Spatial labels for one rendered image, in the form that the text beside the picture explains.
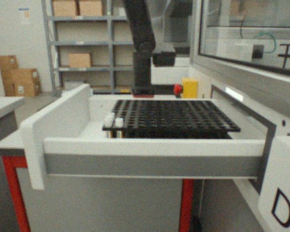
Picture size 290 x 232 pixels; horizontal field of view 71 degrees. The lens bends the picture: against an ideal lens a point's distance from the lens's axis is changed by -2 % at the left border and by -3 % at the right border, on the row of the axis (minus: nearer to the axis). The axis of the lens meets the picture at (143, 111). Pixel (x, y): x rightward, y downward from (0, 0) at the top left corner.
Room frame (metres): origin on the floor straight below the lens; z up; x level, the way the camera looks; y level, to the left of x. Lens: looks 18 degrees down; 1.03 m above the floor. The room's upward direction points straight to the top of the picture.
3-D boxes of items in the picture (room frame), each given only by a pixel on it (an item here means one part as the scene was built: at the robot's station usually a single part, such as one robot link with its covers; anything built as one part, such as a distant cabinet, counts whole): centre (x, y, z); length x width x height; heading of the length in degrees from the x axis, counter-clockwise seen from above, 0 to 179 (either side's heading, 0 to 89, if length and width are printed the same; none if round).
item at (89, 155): (0.39, -0.06, 0.86); 0.40 x 0.26 x 0.06; 88
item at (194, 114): (0.39, -0.05, 0.87); 0.22 x 0.18 x 0.06; 88
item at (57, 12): (4.32, 1.46, 1.66); 0.41 x 0.32 x 0.28; 92
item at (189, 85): (0.72, -0.16, 0.88); 0.07 x 0.05 x 0.07; 178
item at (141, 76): (0.65, 0.00, 0.92); 0.10 x 0.07 x 0.07; 10
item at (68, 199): (0.81, 0.12, 0.38); 0.62 x 0.58 x 0.76; 178
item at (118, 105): (0.39, 0.05, 0.90); 0.18 x 0.02 x 0.01; 178
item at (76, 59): (4.33, 1.27, 0.72); 0.41 x 0.32 x 0.28; 92
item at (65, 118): (0.40, 0.15, 0.87); 0.29 x 0.02 x 0.11; 178
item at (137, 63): (0.65, 0.00, 0.98); 0.07 x 0.06 x 0.07; 99
